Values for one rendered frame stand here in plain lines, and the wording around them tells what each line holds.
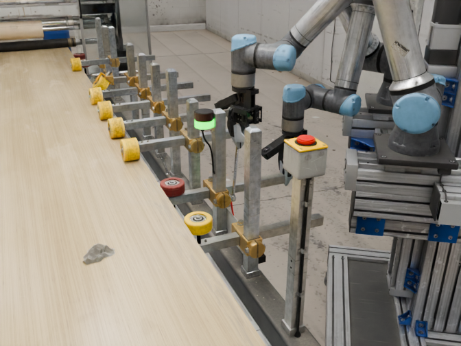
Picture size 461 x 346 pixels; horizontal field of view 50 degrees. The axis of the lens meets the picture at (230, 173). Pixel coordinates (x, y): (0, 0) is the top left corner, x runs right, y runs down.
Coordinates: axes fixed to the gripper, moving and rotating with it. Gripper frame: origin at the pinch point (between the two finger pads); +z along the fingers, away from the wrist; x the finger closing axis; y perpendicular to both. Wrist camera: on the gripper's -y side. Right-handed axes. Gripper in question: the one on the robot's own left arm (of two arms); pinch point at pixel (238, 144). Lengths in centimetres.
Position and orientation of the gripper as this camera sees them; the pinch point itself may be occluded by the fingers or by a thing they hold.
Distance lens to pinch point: 163.0
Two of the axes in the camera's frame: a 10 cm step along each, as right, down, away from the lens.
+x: 7.3, -2.9, 6.2
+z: 0.0, 9.1, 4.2
